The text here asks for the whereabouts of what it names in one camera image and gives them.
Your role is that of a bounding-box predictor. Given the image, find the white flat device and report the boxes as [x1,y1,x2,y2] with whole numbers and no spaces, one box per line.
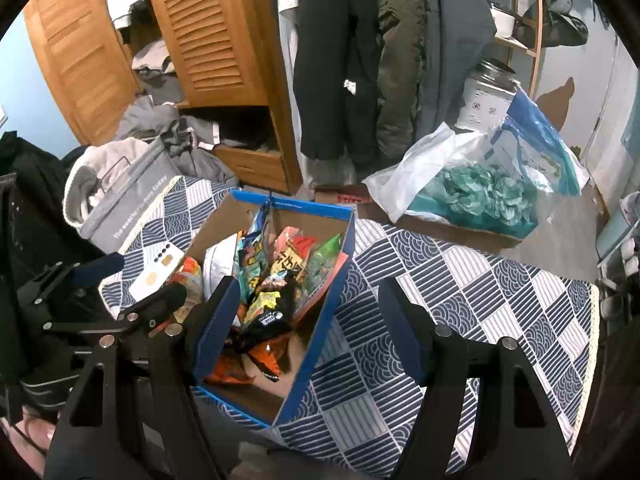
[127,242,188,302]

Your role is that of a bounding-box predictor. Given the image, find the green snack packet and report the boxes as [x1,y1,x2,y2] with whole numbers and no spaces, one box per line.
[305,234,344,292]

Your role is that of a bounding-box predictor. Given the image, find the white bucket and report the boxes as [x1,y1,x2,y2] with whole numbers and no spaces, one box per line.
[457,60,519,132]

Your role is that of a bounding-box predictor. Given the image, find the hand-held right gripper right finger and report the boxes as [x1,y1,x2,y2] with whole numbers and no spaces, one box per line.
[377,277,574,480]

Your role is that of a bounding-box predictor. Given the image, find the teal blue snack packet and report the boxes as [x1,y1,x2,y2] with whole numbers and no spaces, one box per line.
[239,205,274,262]

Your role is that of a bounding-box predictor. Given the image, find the louvered wooden wardrobe door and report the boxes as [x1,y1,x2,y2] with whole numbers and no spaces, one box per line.
[139,0,282,112]

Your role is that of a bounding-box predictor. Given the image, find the white hanging shirt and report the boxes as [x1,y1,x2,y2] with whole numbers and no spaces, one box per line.
[267,0,314,182]

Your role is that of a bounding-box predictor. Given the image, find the grey fabric bag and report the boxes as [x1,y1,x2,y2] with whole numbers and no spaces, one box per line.
[77,145,184,254]

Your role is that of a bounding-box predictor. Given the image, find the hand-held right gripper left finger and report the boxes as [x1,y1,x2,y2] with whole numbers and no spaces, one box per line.
[42,275,243,480]

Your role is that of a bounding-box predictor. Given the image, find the wooden shelf rack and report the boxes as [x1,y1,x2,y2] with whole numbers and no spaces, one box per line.
[487,0,547,102]

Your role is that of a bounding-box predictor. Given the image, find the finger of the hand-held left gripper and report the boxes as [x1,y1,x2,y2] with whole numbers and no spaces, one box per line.
[42,282,189,342]
[17,251,126,312]

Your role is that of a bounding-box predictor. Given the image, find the olive hanging jacket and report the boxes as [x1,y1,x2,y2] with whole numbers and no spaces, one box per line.
[370,0,432,162]

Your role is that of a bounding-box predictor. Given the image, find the black cloth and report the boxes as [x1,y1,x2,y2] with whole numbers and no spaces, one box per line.
[0,130,72,197]

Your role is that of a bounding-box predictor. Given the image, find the dark grey cap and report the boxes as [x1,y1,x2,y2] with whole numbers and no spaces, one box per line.
[522,0,592,49]

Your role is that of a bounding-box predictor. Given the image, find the pile of teal paper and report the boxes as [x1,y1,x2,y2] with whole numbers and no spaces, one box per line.
[435,165,539,227]

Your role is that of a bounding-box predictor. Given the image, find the teal cardboard box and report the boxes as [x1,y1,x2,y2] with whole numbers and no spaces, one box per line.
[405,195,542,242]

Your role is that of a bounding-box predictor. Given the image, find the white shoe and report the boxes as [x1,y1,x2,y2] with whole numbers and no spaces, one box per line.
[600,237,639,282]

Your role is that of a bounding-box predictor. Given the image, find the white pot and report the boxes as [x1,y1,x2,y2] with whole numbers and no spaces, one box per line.
[490,2,519,39]

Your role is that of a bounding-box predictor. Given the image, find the black snack packet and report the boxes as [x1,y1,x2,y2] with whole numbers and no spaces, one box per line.
[235,287,302,354]

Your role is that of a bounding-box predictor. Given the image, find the blue-grey hanging coat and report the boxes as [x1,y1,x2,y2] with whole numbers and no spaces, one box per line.
[415,0,499,137]

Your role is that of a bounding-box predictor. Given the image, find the navy white patterned tablecloth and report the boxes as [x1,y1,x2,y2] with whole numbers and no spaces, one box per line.
[97,175,601,478]

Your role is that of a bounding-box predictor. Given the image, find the orange swirl snack packet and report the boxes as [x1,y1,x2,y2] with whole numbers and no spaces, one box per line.
[205,340,284,387]

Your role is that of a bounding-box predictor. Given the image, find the orange striped snack packet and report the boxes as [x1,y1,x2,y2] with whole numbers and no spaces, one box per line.
[167,256,206,322]

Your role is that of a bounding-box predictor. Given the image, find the folded clothes in wardrobe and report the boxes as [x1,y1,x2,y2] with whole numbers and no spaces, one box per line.
[130,35,187,107]

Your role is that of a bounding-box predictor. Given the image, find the black hanging coat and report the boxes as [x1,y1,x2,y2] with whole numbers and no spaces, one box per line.
[292,0,384,162]

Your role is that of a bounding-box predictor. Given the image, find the flat brown cardboard box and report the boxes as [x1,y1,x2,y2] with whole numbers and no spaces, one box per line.
[312,184,527,252]

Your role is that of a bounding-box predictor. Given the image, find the white plastic bag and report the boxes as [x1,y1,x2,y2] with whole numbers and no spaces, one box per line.
[365,122,502,224]

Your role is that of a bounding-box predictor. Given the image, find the blue plastic bag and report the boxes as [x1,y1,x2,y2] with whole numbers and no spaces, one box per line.
[487,91,592,197]

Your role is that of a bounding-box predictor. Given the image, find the person's left hand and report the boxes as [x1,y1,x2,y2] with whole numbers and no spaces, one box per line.
[0,410,59,467]

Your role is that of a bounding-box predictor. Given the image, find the pale blue shoe rack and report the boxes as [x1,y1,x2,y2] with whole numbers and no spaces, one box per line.
[595,195,640,322]

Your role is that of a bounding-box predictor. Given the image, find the blue cardboard box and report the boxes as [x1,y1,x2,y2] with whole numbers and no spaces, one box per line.
[192,189,358,431]

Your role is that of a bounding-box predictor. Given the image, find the panelled wooden wardrobe door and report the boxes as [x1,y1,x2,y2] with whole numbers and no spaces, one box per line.
[22,0,144,147]

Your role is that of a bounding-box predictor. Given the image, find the silver-backed snack packet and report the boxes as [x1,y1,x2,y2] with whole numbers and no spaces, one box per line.
[202,232,241,302]

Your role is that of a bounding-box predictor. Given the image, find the pile of grey clothes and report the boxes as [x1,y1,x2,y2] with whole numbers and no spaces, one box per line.
[115,95,242,187]

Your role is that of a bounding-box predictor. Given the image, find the long yellow snack packet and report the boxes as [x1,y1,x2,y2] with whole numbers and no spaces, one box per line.
[242,287,282,319]

